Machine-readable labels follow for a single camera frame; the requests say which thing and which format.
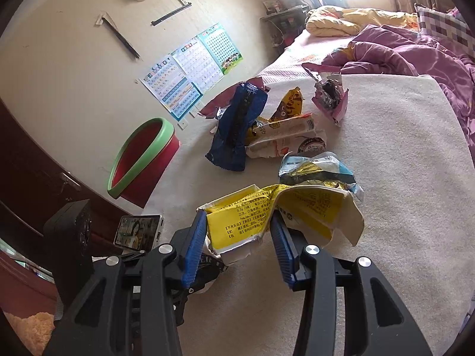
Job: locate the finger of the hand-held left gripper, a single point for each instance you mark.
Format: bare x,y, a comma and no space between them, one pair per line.
209,270

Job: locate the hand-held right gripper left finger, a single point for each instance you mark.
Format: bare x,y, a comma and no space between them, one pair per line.
195,248

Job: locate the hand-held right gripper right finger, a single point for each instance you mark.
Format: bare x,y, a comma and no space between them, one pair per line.
284,252

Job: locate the yellow white snack bag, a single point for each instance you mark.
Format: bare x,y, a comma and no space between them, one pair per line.
237,226

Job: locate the light blue wrapper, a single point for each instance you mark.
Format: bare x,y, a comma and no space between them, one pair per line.
308,167

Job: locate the red bin with green rim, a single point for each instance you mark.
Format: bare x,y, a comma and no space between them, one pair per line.
163,155

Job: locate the white strawberry snack bag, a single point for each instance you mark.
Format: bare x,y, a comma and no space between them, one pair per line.
274,148

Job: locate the blue snack bag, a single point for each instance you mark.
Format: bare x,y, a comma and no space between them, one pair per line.
233,137

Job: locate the white bag with orange print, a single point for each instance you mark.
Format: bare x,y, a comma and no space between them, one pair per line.
285,126

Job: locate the small pink torn wrapper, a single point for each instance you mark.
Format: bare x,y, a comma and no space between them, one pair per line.
334,107

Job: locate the smartphone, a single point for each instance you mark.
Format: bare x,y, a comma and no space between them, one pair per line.
137,231

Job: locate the dark brown door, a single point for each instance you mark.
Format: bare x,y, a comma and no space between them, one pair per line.
33,167

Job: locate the orange plush cloth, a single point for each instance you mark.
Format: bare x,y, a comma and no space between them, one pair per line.
29,333

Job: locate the large pink snack bag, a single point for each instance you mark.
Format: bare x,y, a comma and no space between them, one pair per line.
219,105

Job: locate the pink bed sheet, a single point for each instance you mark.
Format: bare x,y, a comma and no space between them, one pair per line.
297,55

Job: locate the cluttered bedside table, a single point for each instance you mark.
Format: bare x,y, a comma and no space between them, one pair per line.
284,18

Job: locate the purple quilt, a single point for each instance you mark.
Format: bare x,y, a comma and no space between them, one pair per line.
408,52

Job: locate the yellow quilt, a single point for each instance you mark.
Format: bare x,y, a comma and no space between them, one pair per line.
334,20

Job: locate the checkered pillow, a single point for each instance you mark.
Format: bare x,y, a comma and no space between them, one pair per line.
441,26

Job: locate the light blue wall poster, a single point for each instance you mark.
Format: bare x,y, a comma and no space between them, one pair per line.
170,85

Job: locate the white chart wall poster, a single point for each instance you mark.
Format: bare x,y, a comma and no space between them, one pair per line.
196,63

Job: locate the green bordered wall poster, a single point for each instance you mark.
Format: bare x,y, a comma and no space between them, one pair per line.
220,46

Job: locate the long black wall bar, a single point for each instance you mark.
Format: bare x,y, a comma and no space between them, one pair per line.
122,39

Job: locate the short black wall bar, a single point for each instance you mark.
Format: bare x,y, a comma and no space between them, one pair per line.
170,12

